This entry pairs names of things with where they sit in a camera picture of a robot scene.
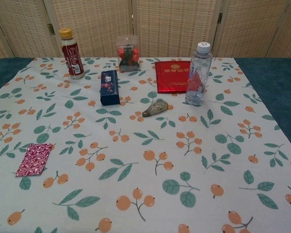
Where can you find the floral orange berry tablecloth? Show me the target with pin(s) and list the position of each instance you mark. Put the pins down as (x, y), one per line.
(135, 170)

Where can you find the clear plastic display box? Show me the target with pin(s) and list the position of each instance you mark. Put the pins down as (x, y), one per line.
(127, 40)

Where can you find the red black toy figure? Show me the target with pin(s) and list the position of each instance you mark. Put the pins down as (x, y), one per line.
(128, 58)

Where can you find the clear plastic water bottle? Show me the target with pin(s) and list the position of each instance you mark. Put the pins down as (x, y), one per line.
(198, 72)

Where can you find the red patterned envelope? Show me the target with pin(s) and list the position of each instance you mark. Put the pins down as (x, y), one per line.
(35, 159)

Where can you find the red label drink bottle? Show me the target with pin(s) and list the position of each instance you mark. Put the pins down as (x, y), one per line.
(72, 60)

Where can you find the navy blue floral box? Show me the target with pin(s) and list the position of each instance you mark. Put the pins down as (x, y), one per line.
(109, 89)

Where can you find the teal fabric table cover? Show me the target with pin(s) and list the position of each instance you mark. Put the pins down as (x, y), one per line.
(269, 82)

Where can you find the red honour certificate booklet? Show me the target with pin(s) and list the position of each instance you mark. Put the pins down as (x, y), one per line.
(171, 77)

